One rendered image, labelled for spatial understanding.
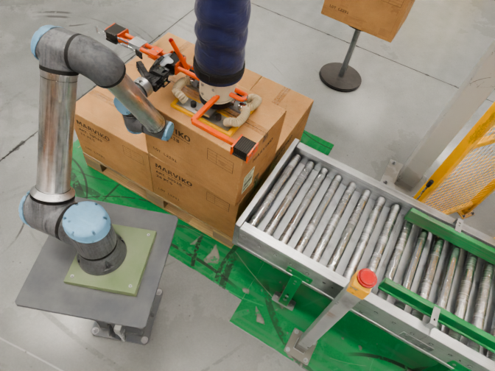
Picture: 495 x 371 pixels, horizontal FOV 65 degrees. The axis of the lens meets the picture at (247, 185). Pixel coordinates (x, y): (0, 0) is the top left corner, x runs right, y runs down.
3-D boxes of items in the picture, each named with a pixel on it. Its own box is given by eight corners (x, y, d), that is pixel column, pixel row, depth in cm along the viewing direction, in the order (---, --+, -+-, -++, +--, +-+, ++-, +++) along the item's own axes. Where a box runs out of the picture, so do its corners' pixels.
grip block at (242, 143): (257, 150, 161) (258, 143, 157) (247, 163, 156) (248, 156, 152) (240, 141, 163) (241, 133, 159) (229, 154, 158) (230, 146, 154)
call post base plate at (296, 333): (317, 341, 221) (319, 340, 219) (306, 365, 213) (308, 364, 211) (295, 327, 224) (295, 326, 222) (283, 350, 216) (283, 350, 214)
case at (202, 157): (273, 160, 224) (286, 110, 192) (235, 207, 203) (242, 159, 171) (191, 112, 238) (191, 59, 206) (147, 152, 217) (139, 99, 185)
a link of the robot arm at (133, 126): (143, 139, 177) (138, 119, 167) (121, 131, 179) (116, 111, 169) (154, 126, 182) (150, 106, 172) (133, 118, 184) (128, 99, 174)
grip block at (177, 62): (187, 65, 187) (187, 55, 183) (174, 76, 182) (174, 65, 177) (173, 59, 189) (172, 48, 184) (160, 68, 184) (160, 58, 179)
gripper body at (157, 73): (171, 81, 181) (155, 96, 175) (156, 73, 183) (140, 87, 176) (170, 68, 175) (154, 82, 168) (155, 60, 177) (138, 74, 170)
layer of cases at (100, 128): (300, 139, 291) (314, 99, 259) (233, 238, 237) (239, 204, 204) (171, 75, 316) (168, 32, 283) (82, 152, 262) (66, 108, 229)
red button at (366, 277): (376, 278, 139) (380, 274, 136) (370, 294, 135) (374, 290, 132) (358, 268, 140) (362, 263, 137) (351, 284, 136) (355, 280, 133)
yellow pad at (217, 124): (241, 126, 182) (242, 118, 178) (230, 138, 177) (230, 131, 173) (182, 95, 190) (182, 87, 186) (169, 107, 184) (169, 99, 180)
